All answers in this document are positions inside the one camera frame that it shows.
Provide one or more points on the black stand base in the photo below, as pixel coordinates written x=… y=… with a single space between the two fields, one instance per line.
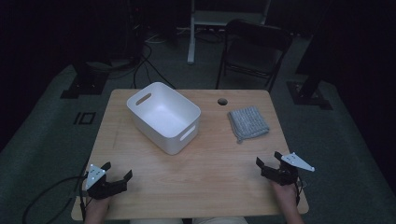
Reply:
x=84 y=85
x=306 y=95

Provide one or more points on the white metal stand frame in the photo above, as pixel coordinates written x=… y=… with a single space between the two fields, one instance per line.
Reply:
x=192 y=37

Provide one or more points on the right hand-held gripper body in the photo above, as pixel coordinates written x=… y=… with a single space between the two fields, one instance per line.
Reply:
x=285 y=175

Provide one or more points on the person's right hand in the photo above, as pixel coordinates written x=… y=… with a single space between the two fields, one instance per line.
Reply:
x=286 y=194

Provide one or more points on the person's left hand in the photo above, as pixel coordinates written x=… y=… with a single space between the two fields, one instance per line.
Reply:
x=97 y=206

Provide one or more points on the gray tape piece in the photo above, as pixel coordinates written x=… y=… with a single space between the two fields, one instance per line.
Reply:
x=301 y=184

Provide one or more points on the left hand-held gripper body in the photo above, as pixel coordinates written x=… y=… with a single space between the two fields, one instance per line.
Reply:
x=99 y=188

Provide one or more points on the black folding chair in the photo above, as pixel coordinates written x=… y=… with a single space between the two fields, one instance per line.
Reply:
x=253 y=53

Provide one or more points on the white plastic storage bin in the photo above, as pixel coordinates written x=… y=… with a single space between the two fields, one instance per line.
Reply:
x=162 y=119

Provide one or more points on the gray knitted cloth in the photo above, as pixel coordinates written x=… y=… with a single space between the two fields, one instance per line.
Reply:
x=249 y=123

